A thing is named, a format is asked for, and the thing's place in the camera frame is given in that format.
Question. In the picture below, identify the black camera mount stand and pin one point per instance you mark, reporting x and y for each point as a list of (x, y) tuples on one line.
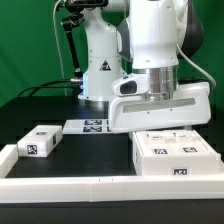
[(71, 36)]

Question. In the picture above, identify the white door panel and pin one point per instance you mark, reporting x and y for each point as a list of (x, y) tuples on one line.
[(189, 144), (149, 144)]

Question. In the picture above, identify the white U-shaped workspace frame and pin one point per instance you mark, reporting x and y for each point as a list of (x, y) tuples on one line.
[(95, 189)]

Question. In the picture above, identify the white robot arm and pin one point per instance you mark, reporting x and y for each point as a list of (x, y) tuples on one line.
[(134, 66)]

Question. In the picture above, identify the white cabinet top block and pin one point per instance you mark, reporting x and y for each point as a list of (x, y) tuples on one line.
[(40, 141)]

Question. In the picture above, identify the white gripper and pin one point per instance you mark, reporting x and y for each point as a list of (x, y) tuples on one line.
[(150, 99)]

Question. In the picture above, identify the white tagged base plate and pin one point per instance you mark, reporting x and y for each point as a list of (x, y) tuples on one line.
[(86, 126)]

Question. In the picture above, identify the white cabinet body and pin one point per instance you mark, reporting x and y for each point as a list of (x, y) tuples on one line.
[(176, 165)]

